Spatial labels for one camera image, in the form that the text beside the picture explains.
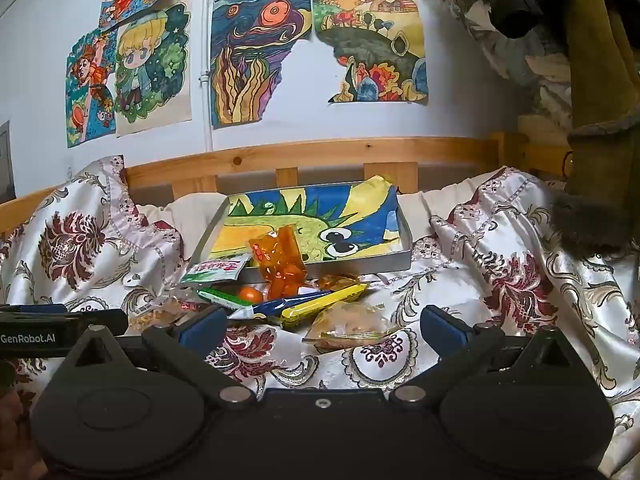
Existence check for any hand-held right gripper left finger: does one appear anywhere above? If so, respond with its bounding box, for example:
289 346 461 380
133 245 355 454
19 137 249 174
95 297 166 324
64 306 255 409

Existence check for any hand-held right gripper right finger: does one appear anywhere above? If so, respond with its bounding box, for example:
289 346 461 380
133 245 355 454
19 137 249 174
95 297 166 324
391 306 586 409

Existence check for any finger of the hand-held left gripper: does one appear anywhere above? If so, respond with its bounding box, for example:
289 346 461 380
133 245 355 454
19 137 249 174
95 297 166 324
80 308 129 337

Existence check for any green stick snack packet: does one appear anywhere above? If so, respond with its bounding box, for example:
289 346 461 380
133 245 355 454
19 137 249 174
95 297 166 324
197 286 266 309

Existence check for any clear labelled snack bag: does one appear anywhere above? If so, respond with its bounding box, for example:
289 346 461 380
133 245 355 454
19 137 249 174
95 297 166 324
127 297 201 332

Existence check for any white green snack packet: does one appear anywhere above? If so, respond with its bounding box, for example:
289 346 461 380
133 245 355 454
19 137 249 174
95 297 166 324
180 254 253 289

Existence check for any blue snack packet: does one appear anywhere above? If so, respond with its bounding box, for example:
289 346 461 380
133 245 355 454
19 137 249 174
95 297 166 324
227 296 321 320

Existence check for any clear cracker bag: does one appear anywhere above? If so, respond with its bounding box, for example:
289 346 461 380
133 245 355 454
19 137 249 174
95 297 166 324
302 302 401 351

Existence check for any orange jelly packet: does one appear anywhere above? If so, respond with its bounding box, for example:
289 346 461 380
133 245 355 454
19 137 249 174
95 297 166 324
249 225 309 301

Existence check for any gold foil snack packet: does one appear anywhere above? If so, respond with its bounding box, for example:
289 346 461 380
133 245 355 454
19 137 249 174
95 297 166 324
315 274 362 292

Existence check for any yellow stick snack packet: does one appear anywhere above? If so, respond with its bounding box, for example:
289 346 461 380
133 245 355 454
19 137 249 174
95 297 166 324
281 284 370 329

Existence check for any floral satin blanket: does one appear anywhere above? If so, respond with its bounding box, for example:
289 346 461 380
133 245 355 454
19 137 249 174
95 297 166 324
0 155 640 461

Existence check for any grey tray with dinosaur drawing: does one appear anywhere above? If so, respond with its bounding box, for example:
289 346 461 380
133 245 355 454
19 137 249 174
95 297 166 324
212 175 401 264

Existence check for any grey floral hanging cloth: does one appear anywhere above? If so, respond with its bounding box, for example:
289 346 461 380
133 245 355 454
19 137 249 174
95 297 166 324
440 0 576 131

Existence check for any grey wall panel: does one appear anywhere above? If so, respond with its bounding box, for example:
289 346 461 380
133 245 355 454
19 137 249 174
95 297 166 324
0 120 16 202

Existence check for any wooden bed frame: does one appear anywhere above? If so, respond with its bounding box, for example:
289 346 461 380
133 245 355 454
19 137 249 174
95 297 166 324
0 132 572 221

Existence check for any orange-haired girl wall drawing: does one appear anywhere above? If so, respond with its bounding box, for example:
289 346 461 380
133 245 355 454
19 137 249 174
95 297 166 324
65 27 120 149

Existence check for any blond child wall drawing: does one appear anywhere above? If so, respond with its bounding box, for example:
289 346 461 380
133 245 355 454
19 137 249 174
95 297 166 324
114 2 194 137

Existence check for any white wall pipe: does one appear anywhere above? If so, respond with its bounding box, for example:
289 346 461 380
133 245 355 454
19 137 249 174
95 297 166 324
201 0 214 153

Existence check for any swirly sky wall drawing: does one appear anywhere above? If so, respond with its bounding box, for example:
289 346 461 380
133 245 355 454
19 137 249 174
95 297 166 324
210 0 314 129

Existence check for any landscape wall drawing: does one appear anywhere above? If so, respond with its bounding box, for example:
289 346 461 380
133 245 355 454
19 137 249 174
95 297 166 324
311 0 429 107

